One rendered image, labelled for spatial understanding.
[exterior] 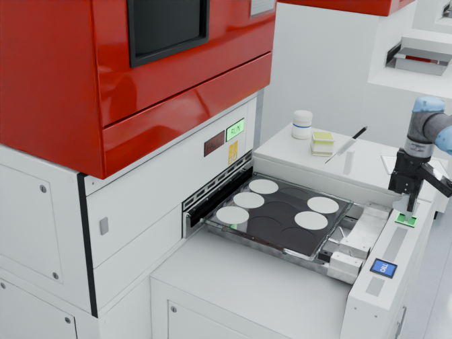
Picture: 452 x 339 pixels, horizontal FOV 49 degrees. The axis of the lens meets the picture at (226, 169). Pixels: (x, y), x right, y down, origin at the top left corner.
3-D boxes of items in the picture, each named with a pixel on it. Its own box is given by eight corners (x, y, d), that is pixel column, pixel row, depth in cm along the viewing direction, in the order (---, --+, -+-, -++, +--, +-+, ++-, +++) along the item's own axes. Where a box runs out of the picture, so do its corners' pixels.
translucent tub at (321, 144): (311, 156, 179) (313, 138, 176) (309, 147, 186) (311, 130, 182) (332, 157, 179) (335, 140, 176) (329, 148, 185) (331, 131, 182)
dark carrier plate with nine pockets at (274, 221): (204, 219, 152) (204, 217, 152) (255, 175, 179) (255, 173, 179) (309, 257, 138) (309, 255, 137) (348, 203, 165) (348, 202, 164)
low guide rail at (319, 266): (207, 231, 159) (208, 223, 158) (210, 229, 161) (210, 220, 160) (361, 288, 138) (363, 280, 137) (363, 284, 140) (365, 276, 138)
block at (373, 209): (362, 212, 162) (364, 204, 161) (365, 208, 165) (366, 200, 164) (387, 220, 159) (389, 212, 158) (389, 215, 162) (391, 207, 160)
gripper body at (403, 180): (393, 181, 146) (401, 143, 140) (424, 190, 142) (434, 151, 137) (387, 192, 140) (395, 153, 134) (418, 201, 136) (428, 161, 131)
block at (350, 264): (329, 265, 137) (330, 256, 136) (333, 259, 140) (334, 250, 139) (357, 276, 134) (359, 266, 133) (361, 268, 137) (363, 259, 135)
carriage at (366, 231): (326, 275, 138) (328, 267, 137) (364, 215, 166) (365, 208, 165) (354, 286, 135) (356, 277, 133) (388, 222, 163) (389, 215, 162)
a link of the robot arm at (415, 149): (438, 136, 135) (432, 147, 128) (434, 152, 137) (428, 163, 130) (409, 130, 138) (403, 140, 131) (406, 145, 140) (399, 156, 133)
